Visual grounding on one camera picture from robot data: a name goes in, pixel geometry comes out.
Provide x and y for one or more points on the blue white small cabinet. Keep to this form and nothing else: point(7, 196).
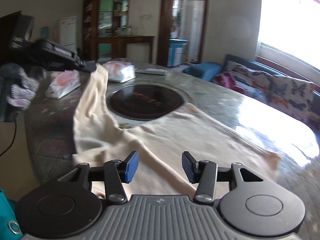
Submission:
point(175, 54)

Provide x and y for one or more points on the blue corner sofa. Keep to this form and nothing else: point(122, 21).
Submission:
point(206, 71)

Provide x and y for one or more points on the dark wooden door frame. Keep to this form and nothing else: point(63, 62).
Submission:
point(184, 19)

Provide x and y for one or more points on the grey remote control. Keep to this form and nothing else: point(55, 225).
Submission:
point(152, 71)

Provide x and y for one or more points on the black round induction cooktop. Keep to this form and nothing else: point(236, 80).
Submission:
point(144, 102)

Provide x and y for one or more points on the pink tissue pack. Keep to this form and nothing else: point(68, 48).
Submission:
point(62, 83)
point(120, 71)

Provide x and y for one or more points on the pink tissue pack far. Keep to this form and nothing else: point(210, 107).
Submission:
point(120, 71)

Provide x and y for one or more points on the dark wooden shelf unit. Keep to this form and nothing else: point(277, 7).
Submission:
point(101, 18)

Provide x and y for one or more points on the magenta cloth on sofa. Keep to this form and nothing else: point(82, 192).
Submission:
point(227, 80)

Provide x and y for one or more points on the butterfly cushion right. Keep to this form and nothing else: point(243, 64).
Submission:
point(294, 97)

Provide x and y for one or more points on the gloved left hand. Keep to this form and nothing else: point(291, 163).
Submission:
point(18, 88)

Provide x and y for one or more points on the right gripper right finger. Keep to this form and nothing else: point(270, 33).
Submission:
point(203, 173)

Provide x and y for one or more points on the white refrigerator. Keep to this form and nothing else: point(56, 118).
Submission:
point(67, 33)

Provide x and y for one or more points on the butterfly cushion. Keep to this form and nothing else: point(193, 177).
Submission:
point(294, 97)
point(256, 83)

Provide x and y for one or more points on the cream sweatshirt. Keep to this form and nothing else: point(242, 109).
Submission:
point(160, 143)

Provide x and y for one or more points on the dark wooden sideboard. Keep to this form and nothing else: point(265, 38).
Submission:
point(119, 45)

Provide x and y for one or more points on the pink tissue pack near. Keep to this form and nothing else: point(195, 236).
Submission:
point(62, 83)

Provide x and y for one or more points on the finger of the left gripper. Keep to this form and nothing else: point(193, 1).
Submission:
point(85, 66)

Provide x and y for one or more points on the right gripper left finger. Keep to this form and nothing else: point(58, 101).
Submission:
point(116, 173)

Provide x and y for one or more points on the window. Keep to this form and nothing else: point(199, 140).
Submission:
point(292, 27)

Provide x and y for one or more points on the butterfly cushion left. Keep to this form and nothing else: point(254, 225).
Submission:
point(256, 83)

